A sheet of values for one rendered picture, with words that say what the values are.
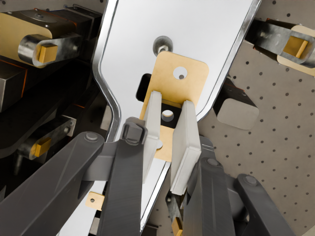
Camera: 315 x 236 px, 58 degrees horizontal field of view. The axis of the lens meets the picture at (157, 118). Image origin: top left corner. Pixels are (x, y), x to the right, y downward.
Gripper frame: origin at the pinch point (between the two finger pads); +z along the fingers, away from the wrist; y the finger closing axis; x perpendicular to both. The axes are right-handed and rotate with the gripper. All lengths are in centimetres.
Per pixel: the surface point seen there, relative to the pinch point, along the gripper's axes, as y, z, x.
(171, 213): 9.6, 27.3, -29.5
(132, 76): -4.7, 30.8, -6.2
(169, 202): 9.0, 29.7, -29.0
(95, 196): -5.6, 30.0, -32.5
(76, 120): -12.7, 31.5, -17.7
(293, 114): 41, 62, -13
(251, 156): 35, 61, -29
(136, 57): -4.8, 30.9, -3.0
